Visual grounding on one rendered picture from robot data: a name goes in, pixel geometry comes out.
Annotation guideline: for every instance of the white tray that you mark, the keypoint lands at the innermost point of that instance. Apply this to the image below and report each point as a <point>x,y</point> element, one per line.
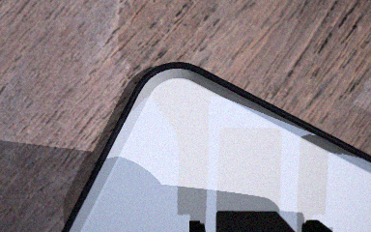
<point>189,144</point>

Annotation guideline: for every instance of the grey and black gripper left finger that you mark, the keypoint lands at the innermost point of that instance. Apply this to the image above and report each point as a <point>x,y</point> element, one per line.
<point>196,226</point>

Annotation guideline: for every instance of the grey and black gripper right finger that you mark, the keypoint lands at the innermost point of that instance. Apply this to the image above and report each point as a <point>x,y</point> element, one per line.
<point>314,226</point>

